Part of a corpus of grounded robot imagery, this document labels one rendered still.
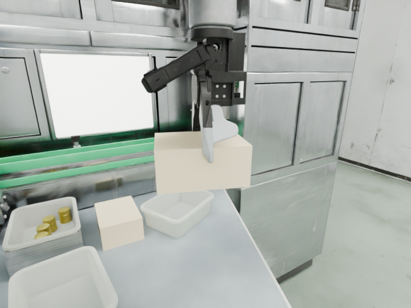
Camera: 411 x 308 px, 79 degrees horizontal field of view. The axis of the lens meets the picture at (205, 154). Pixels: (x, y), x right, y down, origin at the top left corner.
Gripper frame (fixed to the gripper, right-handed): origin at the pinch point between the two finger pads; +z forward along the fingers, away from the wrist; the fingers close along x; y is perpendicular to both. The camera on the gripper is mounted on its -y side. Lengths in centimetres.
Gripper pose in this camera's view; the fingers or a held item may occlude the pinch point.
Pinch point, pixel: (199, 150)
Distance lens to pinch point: 46.0
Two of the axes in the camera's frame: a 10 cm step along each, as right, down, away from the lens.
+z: -0.1, 9.5, 3.1
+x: -1.8, -3.1, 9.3
